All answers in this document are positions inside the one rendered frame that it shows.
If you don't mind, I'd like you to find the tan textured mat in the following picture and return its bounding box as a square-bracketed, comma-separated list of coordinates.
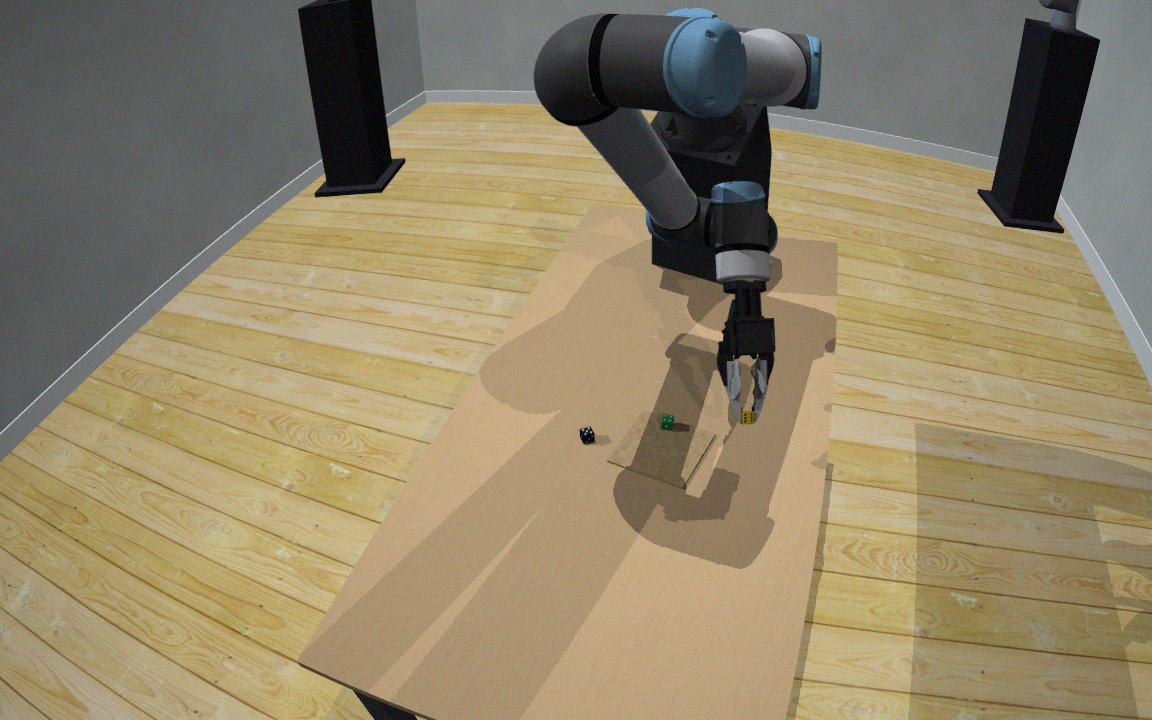
[607, 410, 715, 488]

